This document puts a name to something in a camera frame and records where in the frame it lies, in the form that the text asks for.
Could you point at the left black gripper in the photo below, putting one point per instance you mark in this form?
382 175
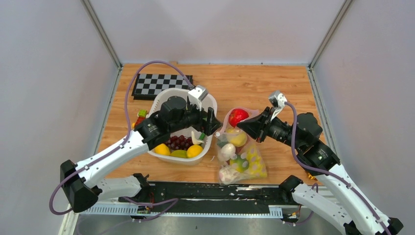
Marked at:
212 125

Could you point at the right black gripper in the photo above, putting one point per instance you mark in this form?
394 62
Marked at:
257 127

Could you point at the yellow pear toy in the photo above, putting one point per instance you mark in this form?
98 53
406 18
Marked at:
236 137

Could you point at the white eggplant toy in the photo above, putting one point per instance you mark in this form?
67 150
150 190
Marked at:
227 152

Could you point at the clear zip top bag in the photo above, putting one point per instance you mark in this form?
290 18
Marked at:
221 139

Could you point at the yellow napa cabbage toy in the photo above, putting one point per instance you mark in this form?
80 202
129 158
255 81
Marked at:
257 168

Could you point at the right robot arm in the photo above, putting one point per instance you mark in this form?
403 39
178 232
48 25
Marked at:
356 214

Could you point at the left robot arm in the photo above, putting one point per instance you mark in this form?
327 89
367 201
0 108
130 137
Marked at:
79 181

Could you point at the green chili pepper toy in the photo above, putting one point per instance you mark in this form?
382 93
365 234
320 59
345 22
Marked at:
202 137

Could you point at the white plastic basket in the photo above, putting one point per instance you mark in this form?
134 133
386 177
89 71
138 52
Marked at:
159 100

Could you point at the white garlic toy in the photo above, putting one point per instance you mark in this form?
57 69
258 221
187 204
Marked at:
195 140

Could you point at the yellow lemon toy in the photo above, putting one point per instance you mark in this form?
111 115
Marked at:
162 149
195 151

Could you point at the purple grapes toy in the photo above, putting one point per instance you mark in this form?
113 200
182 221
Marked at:
179 143

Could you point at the green yellow mango toy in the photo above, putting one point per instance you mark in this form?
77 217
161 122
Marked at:
179 154

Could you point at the small lego toy left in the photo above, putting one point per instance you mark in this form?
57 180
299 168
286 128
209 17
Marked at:
142 113

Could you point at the black white checkerboard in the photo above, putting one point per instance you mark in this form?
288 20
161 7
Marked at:
148 86

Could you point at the yellow red toy car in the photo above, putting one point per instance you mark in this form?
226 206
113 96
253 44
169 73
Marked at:
311 177

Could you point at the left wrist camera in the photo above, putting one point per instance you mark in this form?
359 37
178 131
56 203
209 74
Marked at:
197 95

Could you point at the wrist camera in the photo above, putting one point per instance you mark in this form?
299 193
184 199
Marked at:
197 95
278 100

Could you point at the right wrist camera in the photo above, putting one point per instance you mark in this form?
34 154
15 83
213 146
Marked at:
278 100

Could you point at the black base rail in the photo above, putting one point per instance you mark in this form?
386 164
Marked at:
216 198

